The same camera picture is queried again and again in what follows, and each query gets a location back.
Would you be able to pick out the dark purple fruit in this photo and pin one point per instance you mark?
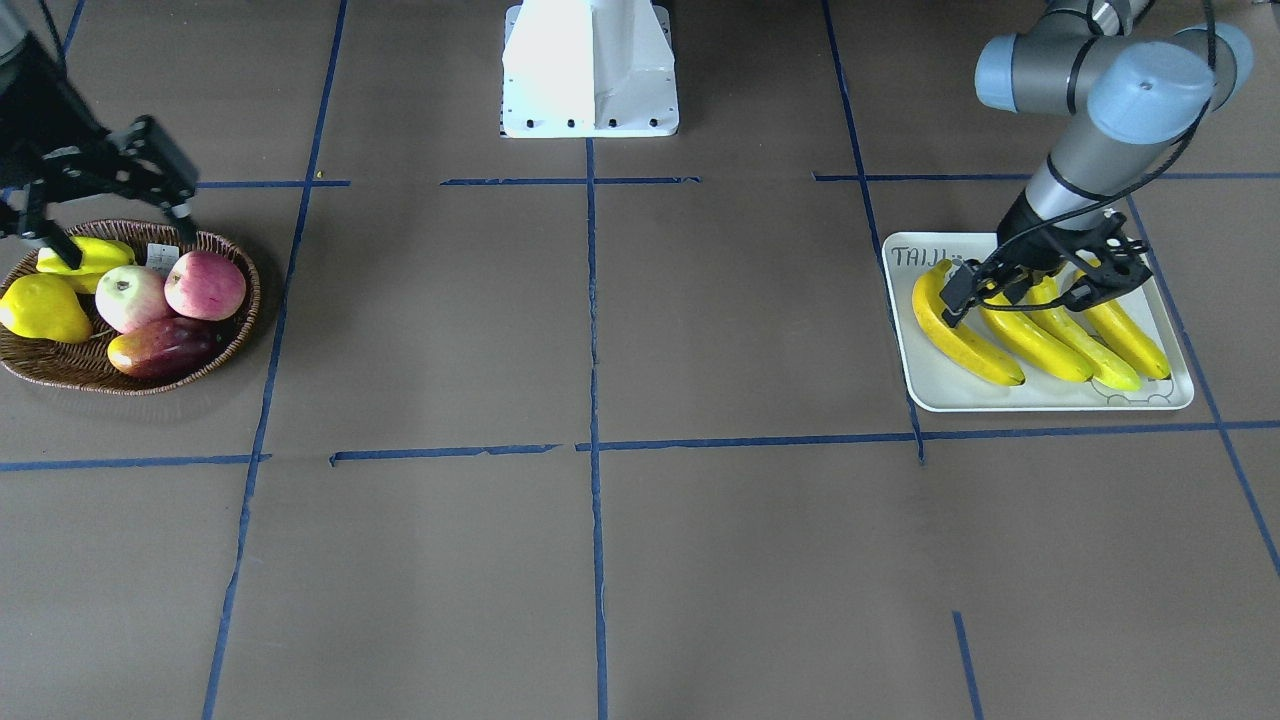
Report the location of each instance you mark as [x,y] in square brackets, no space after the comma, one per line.
[168,348]

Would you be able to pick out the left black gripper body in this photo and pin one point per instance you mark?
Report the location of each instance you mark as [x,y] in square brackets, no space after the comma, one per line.
[1028,238]

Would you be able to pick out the white paper label tag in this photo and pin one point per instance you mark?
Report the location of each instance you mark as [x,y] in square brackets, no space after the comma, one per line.
[161,257]

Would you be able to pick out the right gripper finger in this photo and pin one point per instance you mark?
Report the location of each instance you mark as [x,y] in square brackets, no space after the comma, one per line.
[151,167]
[31,225]

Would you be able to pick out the yellow star fruit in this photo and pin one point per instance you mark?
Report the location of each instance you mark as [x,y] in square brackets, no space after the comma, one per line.
[98,256]

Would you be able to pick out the red apple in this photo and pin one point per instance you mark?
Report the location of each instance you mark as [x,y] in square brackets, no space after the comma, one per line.
[204,285]

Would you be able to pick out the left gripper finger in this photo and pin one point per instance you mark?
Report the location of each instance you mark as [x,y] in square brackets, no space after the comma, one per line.
[1104,275]
[966,288]

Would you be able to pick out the yellow banana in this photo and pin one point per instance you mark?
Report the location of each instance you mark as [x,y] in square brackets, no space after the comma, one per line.
[1121,332]
[961,345]
[1107,367]
[1019,334]

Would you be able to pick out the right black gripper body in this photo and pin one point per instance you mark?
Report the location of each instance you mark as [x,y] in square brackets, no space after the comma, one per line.
[42,112]

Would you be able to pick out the pink peach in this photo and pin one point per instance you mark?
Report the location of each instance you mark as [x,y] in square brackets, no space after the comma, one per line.
[131,296]

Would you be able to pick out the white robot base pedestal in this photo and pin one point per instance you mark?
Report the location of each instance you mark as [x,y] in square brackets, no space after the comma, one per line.
[588,69]

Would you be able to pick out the white bear-print tray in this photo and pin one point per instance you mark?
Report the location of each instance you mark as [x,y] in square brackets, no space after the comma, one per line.
[940,386]

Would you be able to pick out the yellow lemon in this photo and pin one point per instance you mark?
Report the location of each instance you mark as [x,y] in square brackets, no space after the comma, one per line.
[45,307]

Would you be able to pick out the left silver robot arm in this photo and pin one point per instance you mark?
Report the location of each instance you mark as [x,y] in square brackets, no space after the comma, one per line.
[1132,106]

